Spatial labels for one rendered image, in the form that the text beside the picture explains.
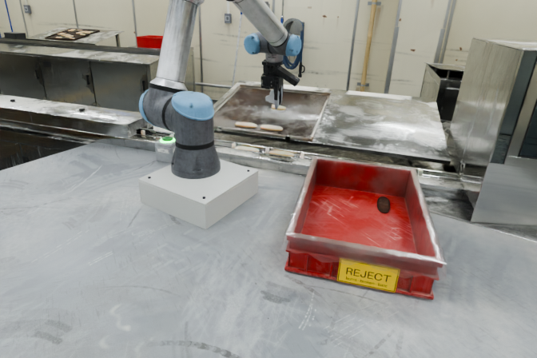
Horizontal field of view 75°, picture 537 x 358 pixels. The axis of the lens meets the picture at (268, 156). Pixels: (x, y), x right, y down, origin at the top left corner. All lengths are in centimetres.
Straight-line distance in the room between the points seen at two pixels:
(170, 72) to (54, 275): 61
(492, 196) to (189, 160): 85
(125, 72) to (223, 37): 174
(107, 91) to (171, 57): 333
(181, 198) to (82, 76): 373
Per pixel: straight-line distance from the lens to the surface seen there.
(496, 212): 118
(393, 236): 101
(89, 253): 95
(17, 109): 192
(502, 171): 113
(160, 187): 103
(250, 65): 527
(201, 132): 102
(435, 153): 146
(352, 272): 80
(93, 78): 451
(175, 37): 113
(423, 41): 466
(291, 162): 127
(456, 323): 83
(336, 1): 496
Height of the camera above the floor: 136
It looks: 22 degrees down
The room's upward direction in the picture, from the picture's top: 2 degrees clockwise
